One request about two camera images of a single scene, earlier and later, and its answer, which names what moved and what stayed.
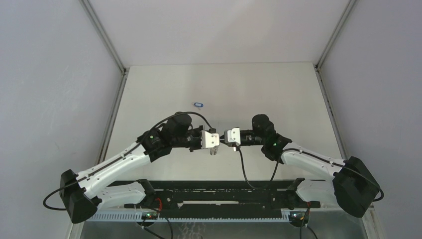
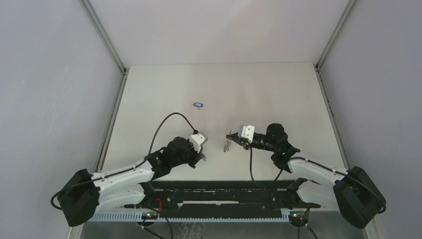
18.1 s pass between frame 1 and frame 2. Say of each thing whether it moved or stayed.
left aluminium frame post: stayed
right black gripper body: stayed
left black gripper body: moved
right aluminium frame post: stayed
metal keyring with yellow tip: moved
